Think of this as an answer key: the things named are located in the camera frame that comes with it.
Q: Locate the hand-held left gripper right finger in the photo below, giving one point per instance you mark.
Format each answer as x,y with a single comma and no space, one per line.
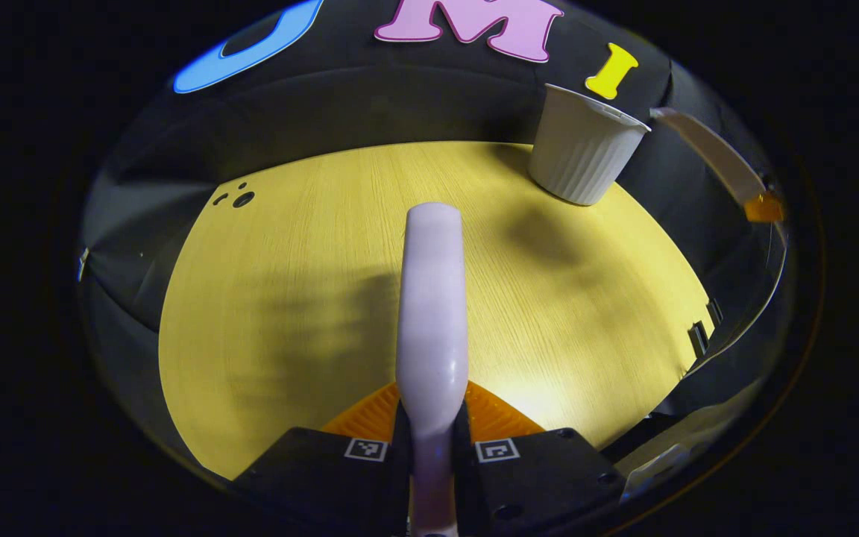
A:
534,477

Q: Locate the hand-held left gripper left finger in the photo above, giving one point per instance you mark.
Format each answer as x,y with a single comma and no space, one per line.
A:
325,477

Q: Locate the lilac plastic dustpan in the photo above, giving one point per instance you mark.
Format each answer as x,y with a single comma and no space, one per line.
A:
709,153

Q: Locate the white ribbed garbage bin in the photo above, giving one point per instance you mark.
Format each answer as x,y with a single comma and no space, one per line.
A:
579,156

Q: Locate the small lilac broom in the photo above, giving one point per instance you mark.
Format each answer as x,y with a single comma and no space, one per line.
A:
433,313

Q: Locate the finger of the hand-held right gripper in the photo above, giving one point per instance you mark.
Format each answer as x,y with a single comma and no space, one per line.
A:
765,209

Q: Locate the wooden desktop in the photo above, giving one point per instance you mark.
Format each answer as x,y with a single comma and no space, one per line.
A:
288,261

